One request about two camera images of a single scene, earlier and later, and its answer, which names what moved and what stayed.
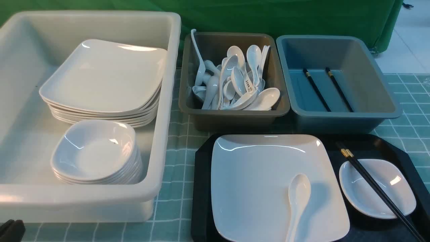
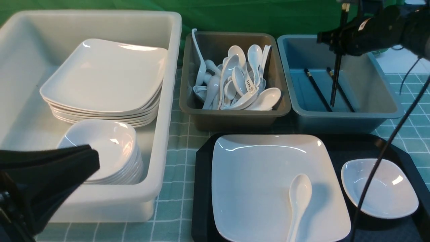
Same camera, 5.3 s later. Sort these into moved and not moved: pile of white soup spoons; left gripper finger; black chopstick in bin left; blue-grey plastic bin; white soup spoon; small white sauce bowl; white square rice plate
Moved: left gripper finger
Not moved: blue-grey plastic bin; small white sauce bowl; white square rice plate; white soup spoon; black chopstick in bin left; pile of white soup spoons
